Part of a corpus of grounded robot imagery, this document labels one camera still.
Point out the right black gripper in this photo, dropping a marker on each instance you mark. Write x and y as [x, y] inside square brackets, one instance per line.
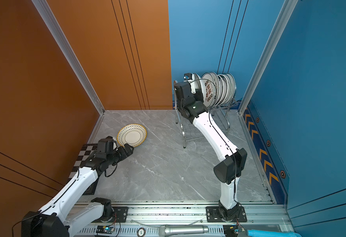
[200, 98]

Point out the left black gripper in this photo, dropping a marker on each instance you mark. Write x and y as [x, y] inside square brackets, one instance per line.
[128, 149]

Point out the yellow rimmed dotted plate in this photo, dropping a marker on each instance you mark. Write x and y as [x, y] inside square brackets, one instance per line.
[132, 134]

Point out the silver wire dish rack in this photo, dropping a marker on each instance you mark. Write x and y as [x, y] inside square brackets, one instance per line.
[210, 130]

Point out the white red patterned plate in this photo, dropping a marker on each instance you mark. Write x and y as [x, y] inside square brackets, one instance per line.
[211, 86]

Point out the white deep plate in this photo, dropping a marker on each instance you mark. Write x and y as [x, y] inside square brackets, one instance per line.
[197, 88]

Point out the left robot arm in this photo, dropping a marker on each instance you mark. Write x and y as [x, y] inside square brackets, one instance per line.
[52, 219]

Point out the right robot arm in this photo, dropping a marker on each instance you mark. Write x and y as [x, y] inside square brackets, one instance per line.
[231, 159]

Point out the black white chessboard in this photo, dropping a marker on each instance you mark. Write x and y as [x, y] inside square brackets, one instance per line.
[89, 172]

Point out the white plate black rim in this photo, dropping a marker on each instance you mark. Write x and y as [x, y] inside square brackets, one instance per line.
[230, 87]

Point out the green circuit board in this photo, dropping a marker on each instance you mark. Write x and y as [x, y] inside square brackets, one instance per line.
[105, 230]

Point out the round black white sticker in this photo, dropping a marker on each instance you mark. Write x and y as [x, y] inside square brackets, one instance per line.
[141, 232]

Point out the silver microphone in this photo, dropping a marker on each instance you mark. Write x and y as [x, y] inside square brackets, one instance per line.
[173, 230]

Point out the light blue cylinder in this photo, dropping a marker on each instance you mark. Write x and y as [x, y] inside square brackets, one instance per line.
[259, 233]

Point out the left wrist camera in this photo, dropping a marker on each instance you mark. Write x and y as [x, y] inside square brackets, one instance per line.
[110, 143]

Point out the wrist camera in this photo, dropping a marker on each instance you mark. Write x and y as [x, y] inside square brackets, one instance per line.
[110, 143]
[187, 76]

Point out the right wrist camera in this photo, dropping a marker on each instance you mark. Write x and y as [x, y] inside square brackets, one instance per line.
[187, 76]

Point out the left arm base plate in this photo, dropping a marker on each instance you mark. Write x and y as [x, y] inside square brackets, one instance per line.
[117, 214]

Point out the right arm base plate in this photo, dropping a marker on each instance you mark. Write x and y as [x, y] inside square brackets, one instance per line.
[213, 214]

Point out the aluminium rail frame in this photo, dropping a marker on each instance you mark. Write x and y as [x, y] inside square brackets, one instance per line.
[179, 212]

